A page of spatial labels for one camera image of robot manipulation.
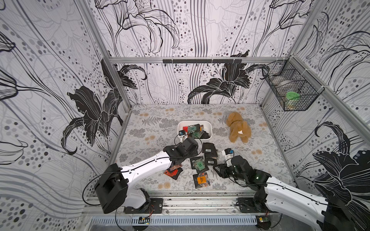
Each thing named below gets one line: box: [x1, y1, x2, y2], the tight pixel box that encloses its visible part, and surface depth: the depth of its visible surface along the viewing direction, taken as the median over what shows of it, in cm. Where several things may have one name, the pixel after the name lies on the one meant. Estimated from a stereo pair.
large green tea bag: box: [189, 155, 210, 174], surface depth 88 cm
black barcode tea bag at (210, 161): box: [204, 157, 218, 167], surface depth 90 cm
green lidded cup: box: [284, 91, 301, 110], surface depth 81 cm
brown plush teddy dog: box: [225, 111, 252, 143], surface depth 93 cm
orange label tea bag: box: [196, 172, 211, 188], surface depth 83 cm
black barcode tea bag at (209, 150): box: [202, 142, 218, 159], surface depth 94 cm
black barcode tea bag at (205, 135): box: [199, 129, 211, 140], surface depth 101 cm
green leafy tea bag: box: [191, 131, 202, 137], surface depth 100 cm
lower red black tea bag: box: [164, 167, 184, 180], surface depth 85 cm
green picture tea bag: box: [191, 131, 202, 139], surface depth 100 cm
